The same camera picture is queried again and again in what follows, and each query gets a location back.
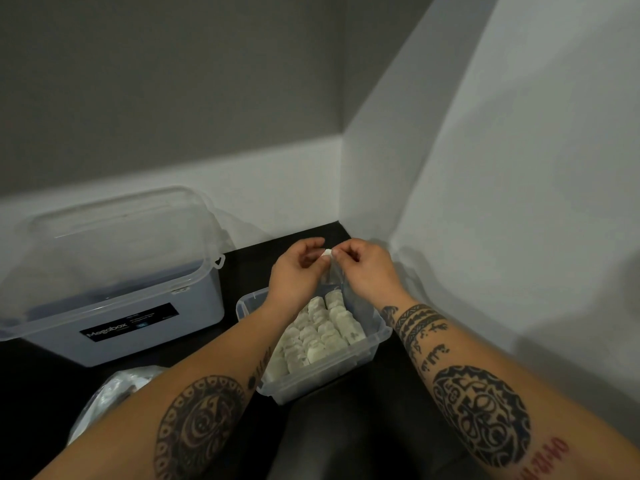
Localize person's right forearm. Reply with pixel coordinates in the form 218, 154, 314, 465
382, 299, 640, 480

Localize large clear storage box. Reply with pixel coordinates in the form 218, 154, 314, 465
0, 254, 226, 368

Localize person's right hand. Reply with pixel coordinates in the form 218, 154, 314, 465
331, 238, 416, 311

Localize person's left forearm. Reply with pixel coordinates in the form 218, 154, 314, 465
35, 299, 291, 480

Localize person's left hand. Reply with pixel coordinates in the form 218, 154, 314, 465
267, 237, 333, 315

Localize clear plastic bag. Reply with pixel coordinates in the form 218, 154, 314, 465
67, 365, 166, 445

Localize rows of white tea bags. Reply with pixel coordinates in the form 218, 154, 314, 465
262, 289, 369, 383

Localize clear storage box lid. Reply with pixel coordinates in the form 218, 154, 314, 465
0, 186, 226, 331

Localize small clear plastic bin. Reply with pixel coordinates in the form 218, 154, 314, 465
235, 282, 393, 407

